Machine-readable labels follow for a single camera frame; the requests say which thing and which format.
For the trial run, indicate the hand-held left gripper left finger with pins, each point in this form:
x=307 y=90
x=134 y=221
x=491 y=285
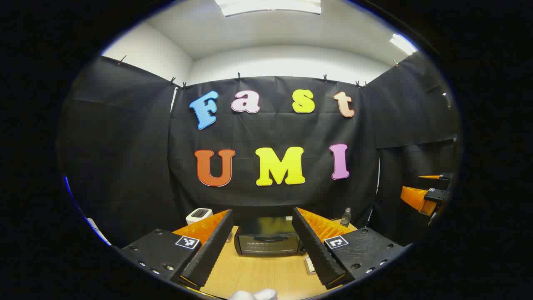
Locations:
x=208 y=254

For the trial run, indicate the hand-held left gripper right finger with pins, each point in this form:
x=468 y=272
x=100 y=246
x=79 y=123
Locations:
x=316 y=254

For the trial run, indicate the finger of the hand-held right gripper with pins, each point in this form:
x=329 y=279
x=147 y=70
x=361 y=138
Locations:
x=441 y=176
x=416 y=199

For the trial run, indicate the black electric oven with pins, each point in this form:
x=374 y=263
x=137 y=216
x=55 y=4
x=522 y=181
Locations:
x=266 y=243

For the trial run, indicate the white toaster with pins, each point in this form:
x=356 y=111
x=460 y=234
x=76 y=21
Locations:
x=199 y=215

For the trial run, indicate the clear plastic water bottle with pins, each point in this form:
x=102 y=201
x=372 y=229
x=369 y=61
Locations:
x=345 y=217

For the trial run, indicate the small ceiling light panel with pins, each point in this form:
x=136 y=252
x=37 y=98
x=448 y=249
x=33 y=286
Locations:
x=403 y=43

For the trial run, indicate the large ceiling light panel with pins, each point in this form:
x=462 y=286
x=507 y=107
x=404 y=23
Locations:
x=268 y=6

